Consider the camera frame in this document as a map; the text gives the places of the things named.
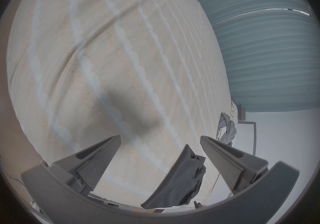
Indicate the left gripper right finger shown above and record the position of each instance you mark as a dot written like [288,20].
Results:
[230,163]

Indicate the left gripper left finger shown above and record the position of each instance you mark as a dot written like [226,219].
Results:
[96,158]

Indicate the black garment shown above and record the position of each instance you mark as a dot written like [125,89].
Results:
[180,180]

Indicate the pile of clothes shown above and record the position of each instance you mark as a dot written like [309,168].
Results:
[228,130]

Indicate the bed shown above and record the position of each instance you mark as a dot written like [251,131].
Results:
[112,55]

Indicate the white printed pillow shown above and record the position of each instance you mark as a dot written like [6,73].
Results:
[234,111]

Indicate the grey bedside table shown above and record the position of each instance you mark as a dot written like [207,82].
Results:
[242,111]

